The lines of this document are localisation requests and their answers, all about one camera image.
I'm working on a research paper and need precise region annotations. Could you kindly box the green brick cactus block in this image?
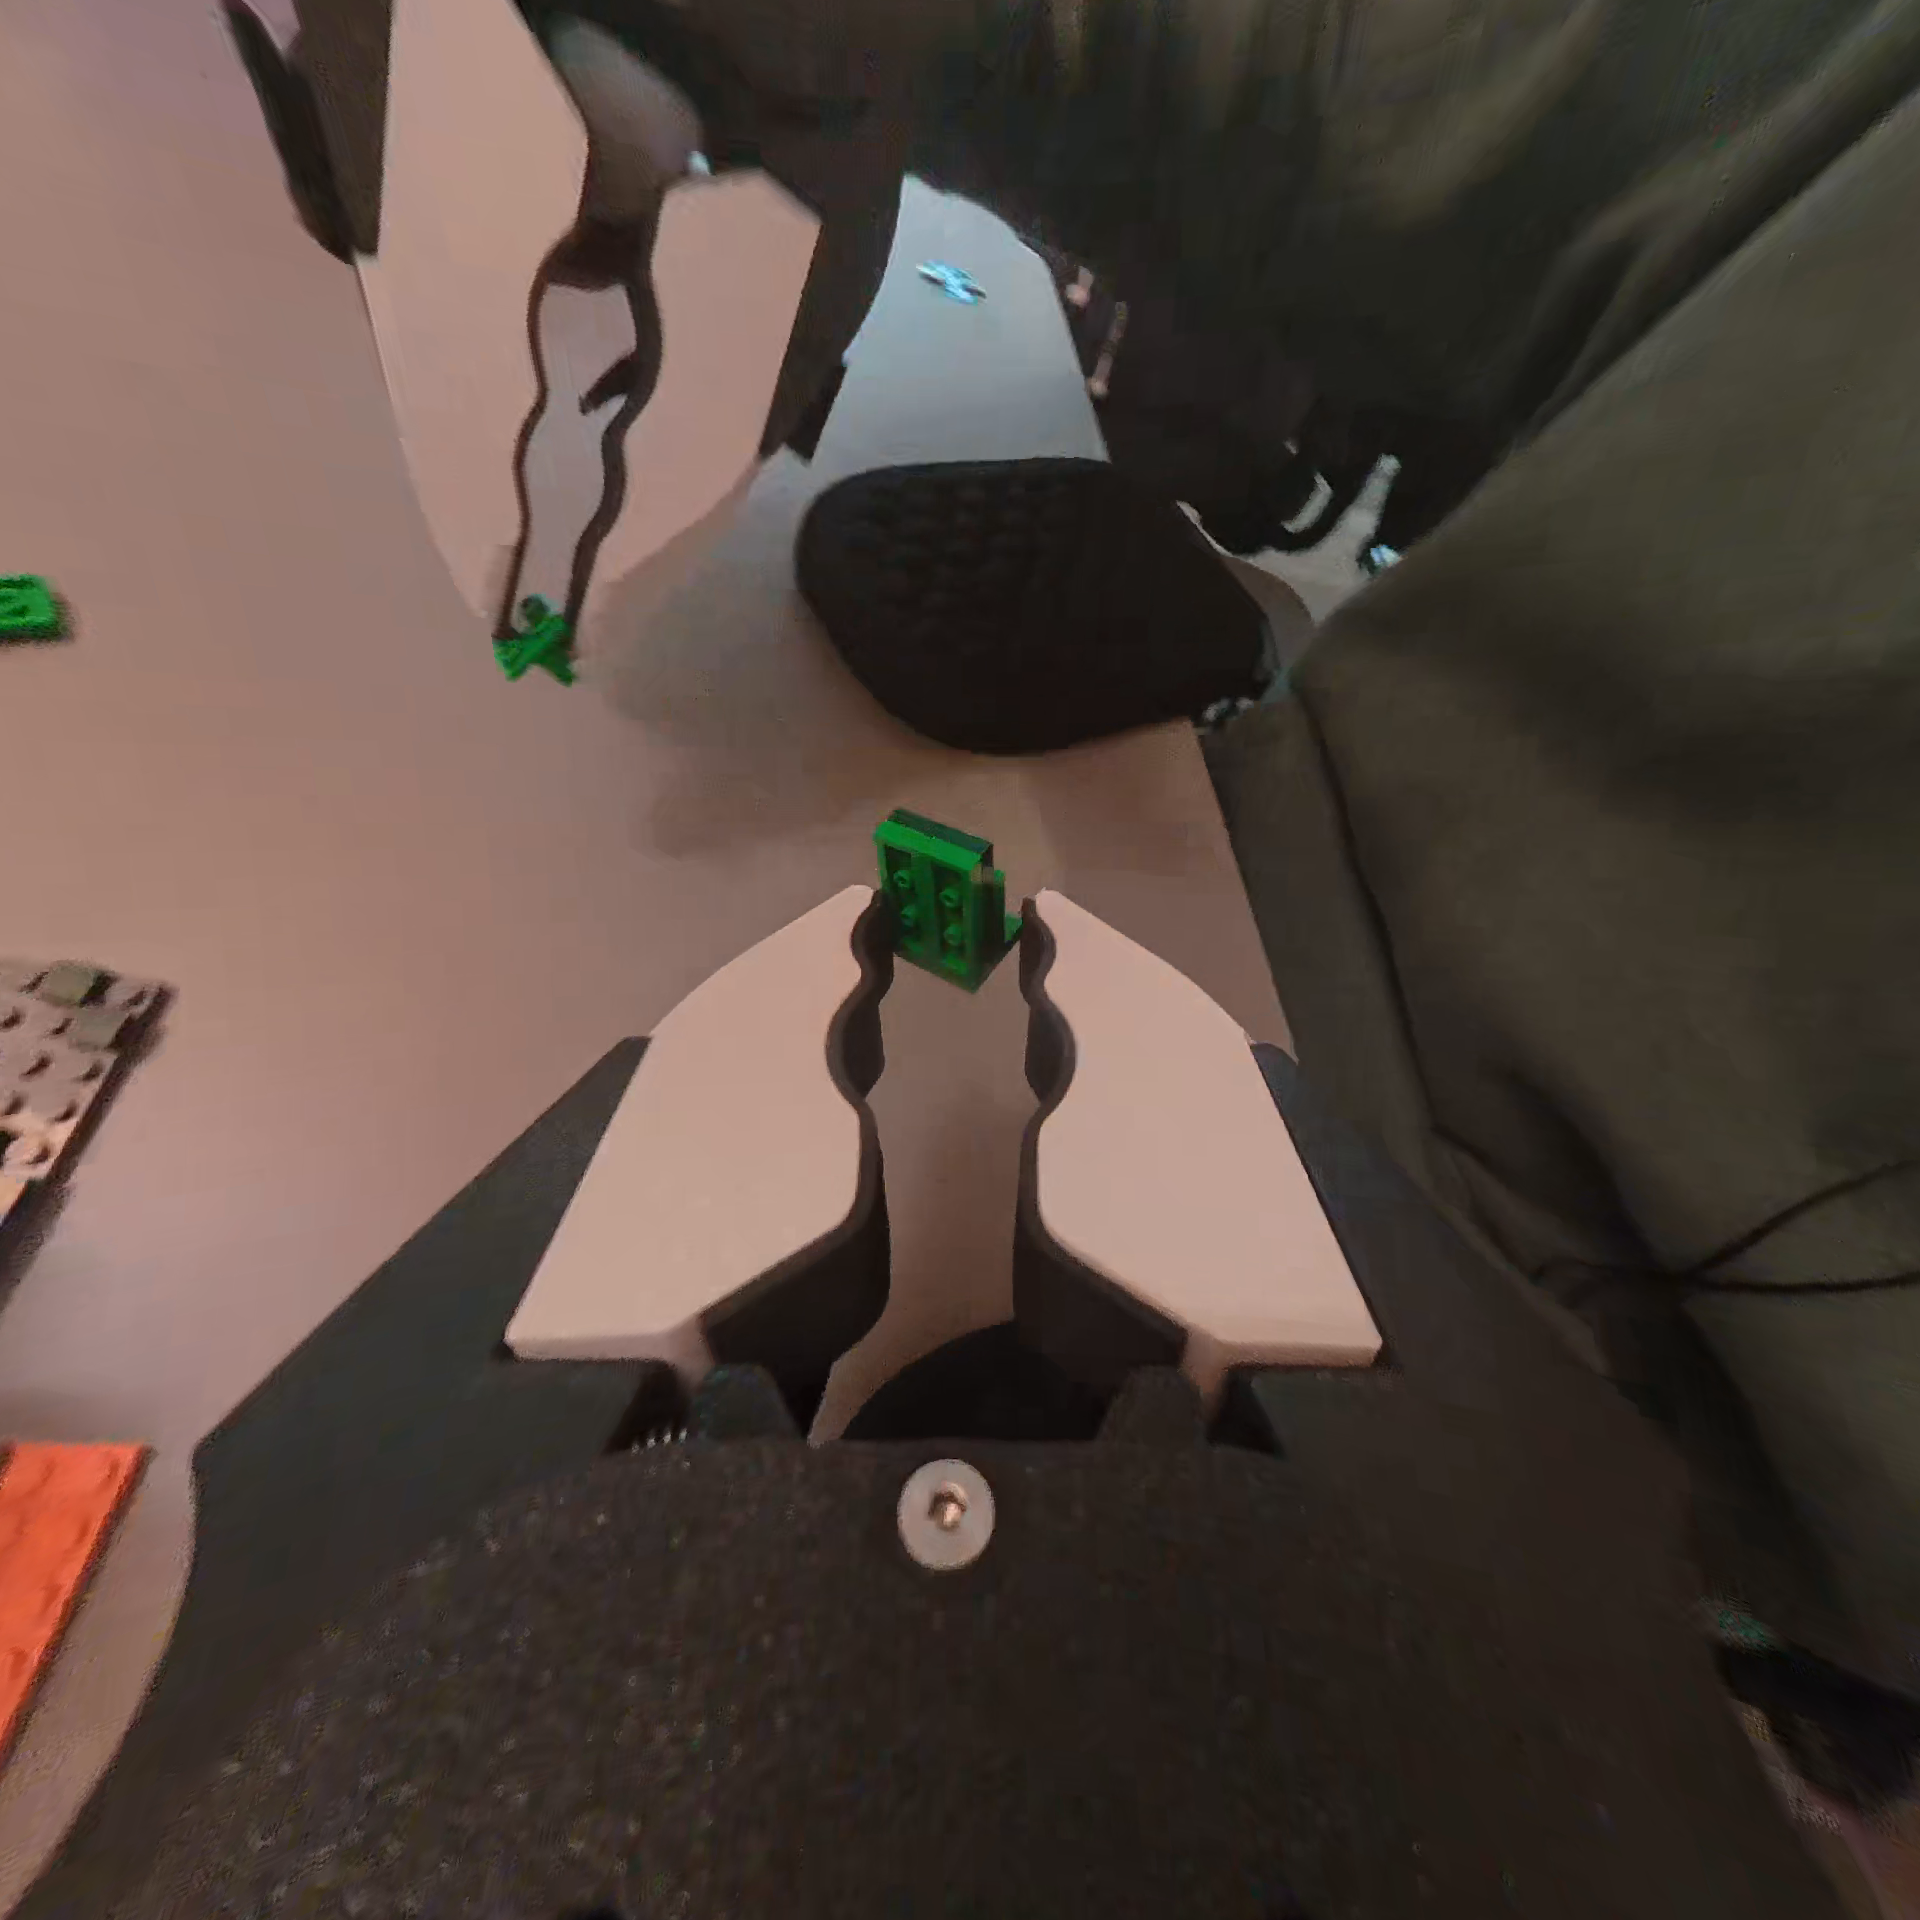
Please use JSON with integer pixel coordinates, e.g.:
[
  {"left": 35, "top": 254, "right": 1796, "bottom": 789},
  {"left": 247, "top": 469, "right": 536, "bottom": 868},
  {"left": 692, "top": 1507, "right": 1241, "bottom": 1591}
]
[{"left": 873, "top": 810, "right": 1028, "bottom": 995}]

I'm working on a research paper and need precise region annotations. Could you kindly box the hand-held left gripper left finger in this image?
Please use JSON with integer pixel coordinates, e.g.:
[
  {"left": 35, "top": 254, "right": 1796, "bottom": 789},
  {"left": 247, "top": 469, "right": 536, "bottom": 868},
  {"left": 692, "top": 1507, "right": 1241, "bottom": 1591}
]
[{"left": 503, "top": 884, "right": 893, "bottom": 1365}]

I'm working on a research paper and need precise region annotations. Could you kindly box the toy brick model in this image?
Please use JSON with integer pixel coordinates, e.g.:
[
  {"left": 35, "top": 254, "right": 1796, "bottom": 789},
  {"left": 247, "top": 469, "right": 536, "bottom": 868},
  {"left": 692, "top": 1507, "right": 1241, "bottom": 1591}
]
[{"left": 0, "top": 957, "right": 174, "bottom": 1780}]

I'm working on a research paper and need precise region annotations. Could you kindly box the small green brick plate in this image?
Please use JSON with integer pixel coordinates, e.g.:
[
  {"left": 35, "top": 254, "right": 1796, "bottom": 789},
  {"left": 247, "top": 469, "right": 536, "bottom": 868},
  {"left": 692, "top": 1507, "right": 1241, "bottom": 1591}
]
[{"left": 492, "top": 595, "right": 581, "bottom": 686}]

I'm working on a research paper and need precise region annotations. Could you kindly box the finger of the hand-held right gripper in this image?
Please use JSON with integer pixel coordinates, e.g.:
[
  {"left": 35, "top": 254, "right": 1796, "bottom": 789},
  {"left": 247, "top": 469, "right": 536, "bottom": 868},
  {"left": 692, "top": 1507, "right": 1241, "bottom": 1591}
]
[
  {"left": 357, "top": 0, "right": 592, "bottom": 628},
  {"left": 566, "top": 168, "right": 830, "bottom": 625}
]

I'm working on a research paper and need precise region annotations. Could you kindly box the thin black cable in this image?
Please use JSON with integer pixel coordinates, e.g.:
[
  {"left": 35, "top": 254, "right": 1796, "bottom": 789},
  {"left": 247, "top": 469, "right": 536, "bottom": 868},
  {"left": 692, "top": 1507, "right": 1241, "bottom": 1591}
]
[{"left": 1529, "top": 1156, "right": 1920, "bottom": 1311}]

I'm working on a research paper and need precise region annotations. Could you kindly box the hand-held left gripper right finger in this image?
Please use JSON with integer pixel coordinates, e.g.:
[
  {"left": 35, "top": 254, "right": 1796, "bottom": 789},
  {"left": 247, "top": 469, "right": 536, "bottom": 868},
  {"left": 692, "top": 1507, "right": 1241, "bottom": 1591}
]
[{"left": 1017, "top": 890, "right": 1383, "bottom": 1371}]

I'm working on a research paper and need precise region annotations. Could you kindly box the black chair armrest pad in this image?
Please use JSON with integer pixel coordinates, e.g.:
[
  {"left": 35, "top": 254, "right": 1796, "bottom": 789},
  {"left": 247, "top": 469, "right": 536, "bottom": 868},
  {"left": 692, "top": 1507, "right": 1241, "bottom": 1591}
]
[{"left": 794, "top": 456, "right": 1280, "bottom": 755}]

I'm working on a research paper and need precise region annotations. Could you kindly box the grey desk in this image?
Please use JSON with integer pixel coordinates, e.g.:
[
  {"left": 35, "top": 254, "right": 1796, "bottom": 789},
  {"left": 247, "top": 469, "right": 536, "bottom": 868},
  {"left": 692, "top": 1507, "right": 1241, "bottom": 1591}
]
[{"left": 0, "top": 0, "right": 1307, "bottom": 1877}]

